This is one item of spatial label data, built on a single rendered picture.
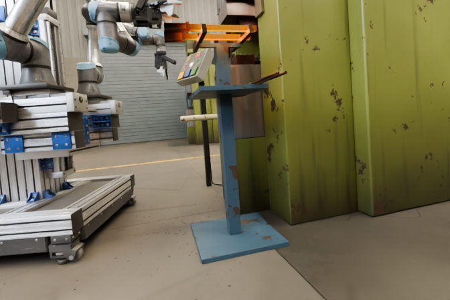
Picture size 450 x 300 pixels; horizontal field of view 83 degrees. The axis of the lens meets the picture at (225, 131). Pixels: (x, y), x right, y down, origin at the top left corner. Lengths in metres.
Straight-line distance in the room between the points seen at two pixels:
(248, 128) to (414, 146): 0.95
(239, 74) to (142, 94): 8.20
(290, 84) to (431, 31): 0.91
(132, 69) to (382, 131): 8.87
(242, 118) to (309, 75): 0.45
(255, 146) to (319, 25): 0.77
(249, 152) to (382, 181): 0.74
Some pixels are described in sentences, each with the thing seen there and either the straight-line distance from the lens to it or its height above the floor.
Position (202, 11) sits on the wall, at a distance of 10.71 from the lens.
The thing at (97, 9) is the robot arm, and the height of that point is 1.04.
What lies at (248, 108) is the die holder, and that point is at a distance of 1.58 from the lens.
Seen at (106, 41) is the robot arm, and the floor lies 0.92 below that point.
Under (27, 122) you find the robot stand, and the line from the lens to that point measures 1.52.
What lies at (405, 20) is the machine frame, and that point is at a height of 1.06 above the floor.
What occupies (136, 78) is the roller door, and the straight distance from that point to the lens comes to 9.72.
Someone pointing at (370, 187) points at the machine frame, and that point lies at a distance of 1.63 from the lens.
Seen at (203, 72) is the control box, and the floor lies 0.99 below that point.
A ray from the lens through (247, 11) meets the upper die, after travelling 1.89.
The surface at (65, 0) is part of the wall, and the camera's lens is 10.75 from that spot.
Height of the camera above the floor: 0.59
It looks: 3 degrees down
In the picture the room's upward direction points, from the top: 4 degrees counter-clockwise
